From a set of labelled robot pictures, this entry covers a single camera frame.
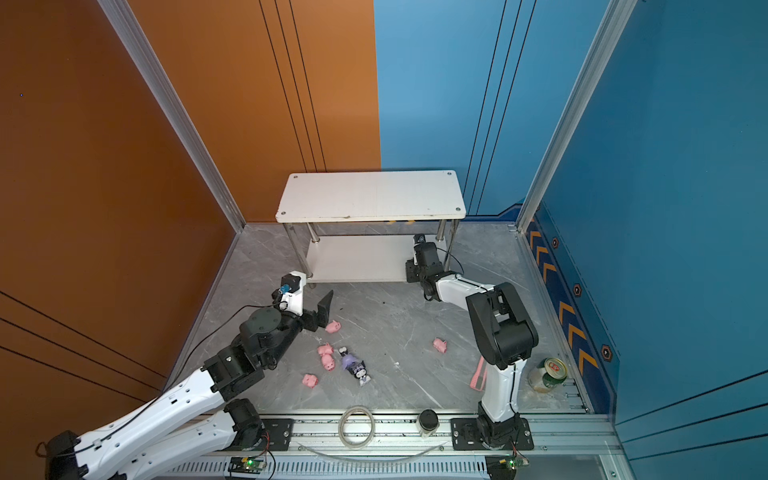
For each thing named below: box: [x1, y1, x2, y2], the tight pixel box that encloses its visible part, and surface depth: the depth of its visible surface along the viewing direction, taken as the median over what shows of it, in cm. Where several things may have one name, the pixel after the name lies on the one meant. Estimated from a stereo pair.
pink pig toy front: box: [302, 374, 319, 389], surface depth 82 cm
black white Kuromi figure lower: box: [348, 361, 372, 386], surface depth 82 cm
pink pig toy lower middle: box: [321, 353, 335, 372], surface depth 86 cm
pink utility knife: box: [470, 355, 488, 392], surface depth 82 cm
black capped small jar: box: [417, 409, 440, 436], surface depth 70 cm
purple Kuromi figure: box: [338, 346, 359, 370], surface depth 86 cm
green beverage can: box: [536, 357, 568, 388], surface depth 75 cm
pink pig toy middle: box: [317, 342, 334, 356], surface depth 87 cm
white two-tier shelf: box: [276, 170, 467, 286], surface depth 84 cm
